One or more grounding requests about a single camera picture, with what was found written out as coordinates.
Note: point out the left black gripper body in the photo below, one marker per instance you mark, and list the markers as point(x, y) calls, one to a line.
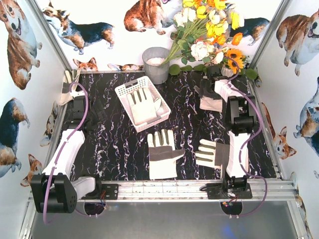
point(94, 115)

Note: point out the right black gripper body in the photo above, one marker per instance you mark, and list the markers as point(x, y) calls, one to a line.
point(208, 87)

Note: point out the white work glove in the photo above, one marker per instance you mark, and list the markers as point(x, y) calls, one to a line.
point(143, 107)

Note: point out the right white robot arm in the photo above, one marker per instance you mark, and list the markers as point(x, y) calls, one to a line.
point(239, 121)

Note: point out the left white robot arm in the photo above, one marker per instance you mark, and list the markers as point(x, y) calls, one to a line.
point(52, 190)

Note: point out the white perforated storage basket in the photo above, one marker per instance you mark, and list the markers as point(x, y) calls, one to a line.
point(142, 82)

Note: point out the small sunflower pot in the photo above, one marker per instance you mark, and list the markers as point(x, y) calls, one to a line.
point(234, 62)

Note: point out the artificial flower bouquet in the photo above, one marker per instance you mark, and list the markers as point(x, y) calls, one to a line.
point(200, 30)

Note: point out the left back corner glove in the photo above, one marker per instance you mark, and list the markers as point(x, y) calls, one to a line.
point(69, 77)

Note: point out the grey metal bucket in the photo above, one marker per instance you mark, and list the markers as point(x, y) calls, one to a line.
point(153, 59)

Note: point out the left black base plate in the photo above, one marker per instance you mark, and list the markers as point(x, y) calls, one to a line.
point(103, 192)

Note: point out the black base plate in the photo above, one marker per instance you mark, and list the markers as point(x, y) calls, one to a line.
point(220, 191)
point(103, 192)

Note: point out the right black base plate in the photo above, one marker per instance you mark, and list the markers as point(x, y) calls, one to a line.
point(220, 191)

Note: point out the front aluminium rail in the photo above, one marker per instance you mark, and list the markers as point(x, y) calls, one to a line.
point(188, 191)

